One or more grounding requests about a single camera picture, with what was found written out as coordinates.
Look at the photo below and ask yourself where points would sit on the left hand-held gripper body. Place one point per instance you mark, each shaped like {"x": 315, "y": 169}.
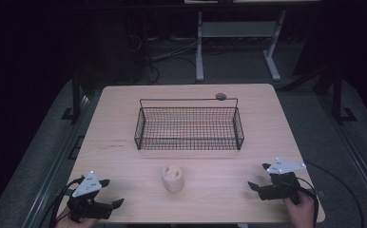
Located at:
{"x": 86, "y": 186}

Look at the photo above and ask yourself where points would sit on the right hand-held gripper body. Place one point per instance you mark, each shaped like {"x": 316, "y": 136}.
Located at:
{"x": 280, "y": 186}

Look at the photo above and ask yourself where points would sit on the person's right hand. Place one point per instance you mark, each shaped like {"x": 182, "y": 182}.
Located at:
{"x": 300, "y": 213}

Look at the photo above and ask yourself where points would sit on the person's left hand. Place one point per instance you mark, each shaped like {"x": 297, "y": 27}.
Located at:
{"x": 77, "y": 223}

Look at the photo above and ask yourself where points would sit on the black floor plate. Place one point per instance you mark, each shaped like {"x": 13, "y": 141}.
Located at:
{"x": 76, "y": 147}

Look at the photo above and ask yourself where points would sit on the beige lotus root chunk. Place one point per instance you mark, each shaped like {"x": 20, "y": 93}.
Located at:
{"x": 173, "y": 180}

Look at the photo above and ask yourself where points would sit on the grey round knob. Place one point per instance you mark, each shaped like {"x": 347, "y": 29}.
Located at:
{"x": 220, "y": 96}

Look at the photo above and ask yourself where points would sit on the black metal stand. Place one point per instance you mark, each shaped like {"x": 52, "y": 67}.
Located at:
{"x": 76, "y": 95}
{"x": 337, "y": 95}

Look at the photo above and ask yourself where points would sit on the aluminium floor rail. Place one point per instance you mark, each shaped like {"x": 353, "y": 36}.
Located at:
{"x": 56, "y": 164}
{"x": 356, "y": 152}

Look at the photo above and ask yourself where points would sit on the white metal table frame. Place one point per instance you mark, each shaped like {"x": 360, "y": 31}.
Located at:
{"x": 238, "y": 29}

